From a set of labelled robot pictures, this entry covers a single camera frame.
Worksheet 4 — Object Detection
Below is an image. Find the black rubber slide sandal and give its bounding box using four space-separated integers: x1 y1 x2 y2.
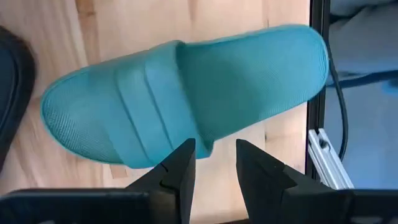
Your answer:
0 26 37 172

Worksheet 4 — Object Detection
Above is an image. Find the silver aluminium rail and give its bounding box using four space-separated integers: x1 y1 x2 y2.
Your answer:
307 128 355 190

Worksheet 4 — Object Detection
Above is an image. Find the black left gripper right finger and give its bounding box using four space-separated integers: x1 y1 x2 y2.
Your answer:
235 138 354 224

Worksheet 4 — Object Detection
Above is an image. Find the green rubber slide sandal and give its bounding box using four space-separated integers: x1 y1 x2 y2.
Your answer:
39 24 330 169

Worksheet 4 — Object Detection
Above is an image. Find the black cable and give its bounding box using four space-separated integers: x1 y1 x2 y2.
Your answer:
325 40 349 161

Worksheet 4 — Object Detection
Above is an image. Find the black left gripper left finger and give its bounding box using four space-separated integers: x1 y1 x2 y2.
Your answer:
126 138 197 224

